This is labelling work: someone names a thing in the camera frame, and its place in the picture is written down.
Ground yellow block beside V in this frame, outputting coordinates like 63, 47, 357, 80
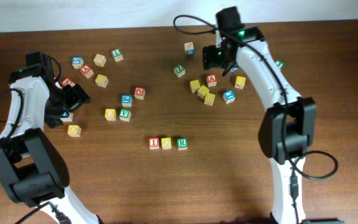
104, 108, 117, 121

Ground red O wooden block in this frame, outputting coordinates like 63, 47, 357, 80
134, 87, 145, 100

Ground red G wooden block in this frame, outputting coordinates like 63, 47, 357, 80
61, 78, 75, 87

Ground yellow block lower left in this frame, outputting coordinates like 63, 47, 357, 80
67, 125, 81, 138

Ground red I wooden block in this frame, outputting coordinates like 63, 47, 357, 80
149, 138, 160, 150

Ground red A block left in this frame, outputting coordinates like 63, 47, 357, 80
80, 64, 94, 78

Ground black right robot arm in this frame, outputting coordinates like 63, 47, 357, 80
203, 7, 316, 223

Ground yellow block cluster front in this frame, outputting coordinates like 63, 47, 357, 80
204, 93, 216, 106

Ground yellow block with pencil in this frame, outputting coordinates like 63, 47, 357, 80
234, 76, 246, 89

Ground green V wooden block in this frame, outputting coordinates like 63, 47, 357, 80
119, 108, 132, 122

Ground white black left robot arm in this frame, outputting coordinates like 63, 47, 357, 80
0, 52, 102, 223

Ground yellow block cluster back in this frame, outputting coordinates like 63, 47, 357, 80
190, 80, 201, 93

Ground green R block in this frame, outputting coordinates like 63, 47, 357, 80
177, 138, 188, 151

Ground yellow block cluster middle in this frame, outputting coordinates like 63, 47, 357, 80
197, 85, 209, 99

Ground green L wooden block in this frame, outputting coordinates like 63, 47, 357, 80
111, 49, 124, 62

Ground yellow block cluster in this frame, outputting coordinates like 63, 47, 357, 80
204, 93, 216, 106
197, 85, 209, 99
190, 80, 201, 93

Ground blue P wooden block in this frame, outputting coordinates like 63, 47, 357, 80
121, 95, 132, 107

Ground blue I leaf block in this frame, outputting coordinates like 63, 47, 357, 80
223, 90, 236, 104

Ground blue-sided wooden block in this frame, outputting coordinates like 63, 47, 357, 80
184, 42, 195, 55

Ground green J wooden block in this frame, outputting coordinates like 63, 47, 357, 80
275, 60, 285, 70

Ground green Z wooden block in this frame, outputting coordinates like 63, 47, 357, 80
173, 65, 185, 78

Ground yellow C wooden block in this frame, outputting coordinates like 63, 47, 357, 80
161, 138, 172, 150

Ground red A wooden block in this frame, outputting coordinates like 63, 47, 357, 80
206, 74, 218, 87

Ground plain yellow-sided block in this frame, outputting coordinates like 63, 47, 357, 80
93, 54, 106, 67

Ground blue H block lower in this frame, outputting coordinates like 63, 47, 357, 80
60, 112, 73, 122

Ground yellow block left group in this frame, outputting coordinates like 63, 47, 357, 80
95, 74, 108, 88

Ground blue S wooden block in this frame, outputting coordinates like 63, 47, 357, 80
71, 57, 84, 69

